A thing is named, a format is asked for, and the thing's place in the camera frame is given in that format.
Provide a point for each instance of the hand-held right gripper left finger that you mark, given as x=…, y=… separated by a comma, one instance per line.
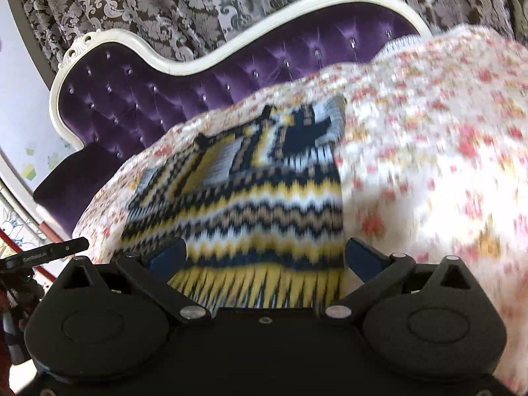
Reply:
x=169, y=258

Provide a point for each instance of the red frame strip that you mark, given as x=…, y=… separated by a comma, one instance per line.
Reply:
x=24, y=249

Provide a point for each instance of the purple tufted sofa white frame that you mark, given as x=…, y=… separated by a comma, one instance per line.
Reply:
x=123, y=103

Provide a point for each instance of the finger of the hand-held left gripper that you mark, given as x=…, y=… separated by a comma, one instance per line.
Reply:
x=53, y=251

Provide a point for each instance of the green cupcake wall sticker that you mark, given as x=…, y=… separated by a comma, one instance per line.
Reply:
x=29, y=172

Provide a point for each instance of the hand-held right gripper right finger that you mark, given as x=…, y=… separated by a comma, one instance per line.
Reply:
x=363, y=260

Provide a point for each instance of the floral print blanket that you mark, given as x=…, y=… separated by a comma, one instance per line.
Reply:
x=433, y=165

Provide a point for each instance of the yellow black patterned knit sweater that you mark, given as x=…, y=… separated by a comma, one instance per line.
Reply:
x=255, y=206

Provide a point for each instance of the brown damask curtain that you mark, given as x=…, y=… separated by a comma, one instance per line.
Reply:
x=165, y=8

